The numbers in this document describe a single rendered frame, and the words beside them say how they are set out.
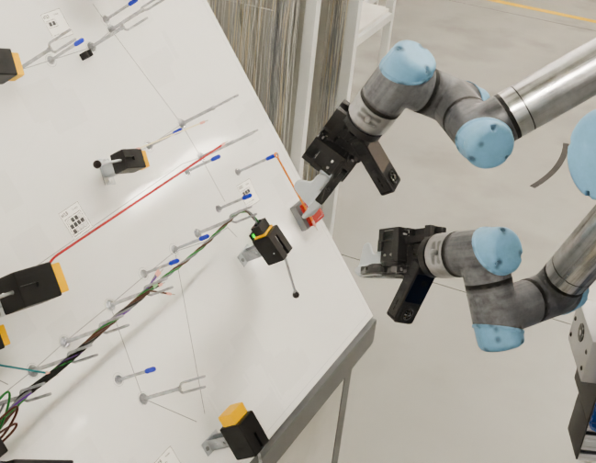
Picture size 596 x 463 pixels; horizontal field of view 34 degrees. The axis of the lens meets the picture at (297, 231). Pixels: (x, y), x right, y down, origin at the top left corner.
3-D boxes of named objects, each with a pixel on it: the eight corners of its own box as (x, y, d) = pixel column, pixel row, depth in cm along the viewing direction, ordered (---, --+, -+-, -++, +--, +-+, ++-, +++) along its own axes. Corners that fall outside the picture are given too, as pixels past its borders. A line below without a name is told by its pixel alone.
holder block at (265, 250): (268, 265, 183) (284, 260, 181) (252, 242, 181) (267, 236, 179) (276, 254, 186) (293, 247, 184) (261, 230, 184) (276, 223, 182)
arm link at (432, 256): (473, 279, 160) (436, 274, 155) (453, 281, 164) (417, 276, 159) (474, 234, 161) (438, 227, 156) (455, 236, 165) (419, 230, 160)
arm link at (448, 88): (482, 152, 155) (424, 129, 151) (459, 122, 164) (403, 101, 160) (508, 108, 152) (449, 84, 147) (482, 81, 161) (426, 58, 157)
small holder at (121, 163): (71, 161, 160) (99, 145, 155) (112, 158, 167) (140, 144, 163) (79, 187, 159) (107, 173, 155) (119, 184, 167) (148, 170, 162)
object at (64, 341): (72, 344, 149) (133, 322, 141) (64, 350, 147) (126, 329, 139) (64, 333, 148) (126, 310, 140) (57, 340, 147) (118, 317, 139)
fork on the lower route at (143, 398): (147, 405, 157) (209, 388, 149) (139, 404, 156) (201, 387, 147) (147, 393, 158) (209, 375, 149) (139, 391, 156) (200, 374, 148)
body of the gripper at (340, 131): (315, 140, 171) (349, 92, 163) (354, 169, 171) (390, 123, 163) (298, 161, 165) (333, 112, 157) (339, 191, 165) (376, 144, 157)
